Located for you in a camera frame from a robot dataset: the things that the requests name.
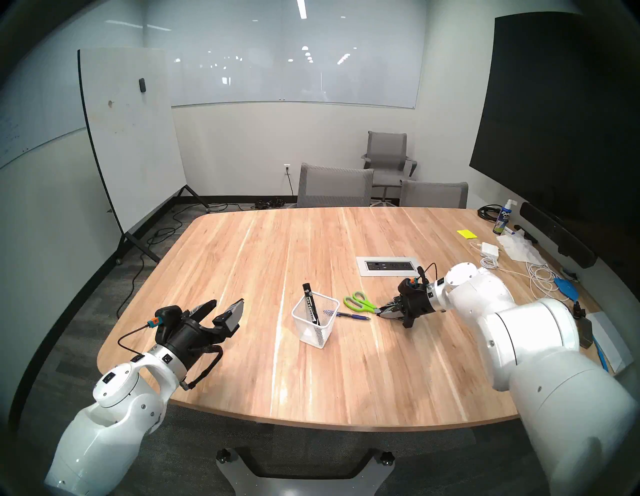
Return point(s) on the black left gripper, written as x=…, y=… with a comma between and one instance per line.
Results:
x=192, y=342

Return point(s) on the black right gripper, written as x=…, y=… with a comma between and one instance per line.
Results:
x=417, y=306

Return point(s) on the black permanent marker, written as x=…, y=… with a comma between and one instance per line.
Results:
x=311, y=302

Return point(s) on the white mesh pen holder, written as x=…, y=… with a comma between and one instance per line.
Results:
x=312, y=336

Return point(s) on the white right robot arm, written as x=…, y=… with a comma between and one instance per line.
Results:
x=540, y=350

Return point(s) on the gray robot base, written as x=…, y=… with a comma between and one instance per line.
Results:
x=300, y=485

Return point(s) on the blue ballpoint pen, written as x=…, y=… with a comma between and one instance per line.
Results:
x=352, y=315

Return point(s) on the silver table power outlet panel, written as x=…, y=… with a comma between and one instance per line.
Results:
x=390, y=266

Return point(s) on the yellow sticky note pad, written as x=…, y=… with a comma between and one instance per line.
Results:
x=467, y=234

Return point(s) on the white power adapter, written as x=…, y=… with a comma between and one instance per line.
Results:
x=490, y=248

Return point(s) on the gray mesh office chair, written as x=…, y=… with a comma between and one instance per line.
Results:
x=335, y=187
x=432, y=195

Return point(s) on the crumpled white tissue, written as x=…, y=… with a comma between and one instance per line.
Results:
x=517, y=247

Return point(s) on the whiteboard cleaner spray bottle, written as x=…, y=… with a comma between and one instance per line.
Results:
x=501, y=220

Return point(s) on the gray swivel chair with armrests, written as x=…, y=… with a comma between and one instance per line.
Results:
x=387, y=150

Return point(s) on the flat blue plastic object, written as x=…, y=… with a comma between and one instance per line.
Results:
x=566, y=287

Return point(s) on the black video sound bar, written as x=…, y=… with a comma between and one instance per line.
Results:
x=555, y=232

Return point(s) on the small black bottle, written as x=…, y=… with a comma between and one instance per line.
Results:
x=577, y=310

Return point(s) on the yellow and black block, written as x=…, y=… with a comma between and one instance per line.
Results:
x=586, y=332

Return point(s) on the rolling whiteboard on black stand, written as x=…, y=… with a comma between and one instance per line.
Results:
x=130, y=140

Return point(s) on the thin blue stick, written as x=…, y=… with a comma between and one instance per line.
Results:
x=604, y=362

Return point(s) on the white paper sheet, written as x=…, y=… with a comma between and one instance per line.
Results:
x=612, y=340

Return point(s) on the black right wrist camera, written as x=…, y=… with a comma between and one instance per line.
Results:
x=406, y=286

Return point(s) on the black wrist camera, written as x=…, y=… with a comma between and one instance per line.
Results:
x=406, y=286
x=167, y=320

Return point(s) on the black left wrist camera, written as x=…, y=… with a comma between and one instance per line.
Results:
x=167, y=320

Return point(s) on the large black wall television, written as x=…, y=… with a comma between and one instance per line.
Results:
x=550, y=125

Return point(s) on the wide wall glass whiteboard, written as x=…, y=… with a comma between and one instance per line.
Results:
x=300, y=75

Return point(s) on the wall whiteboard with handwriting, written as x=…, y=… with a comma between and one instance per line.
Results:
x=40, y=110

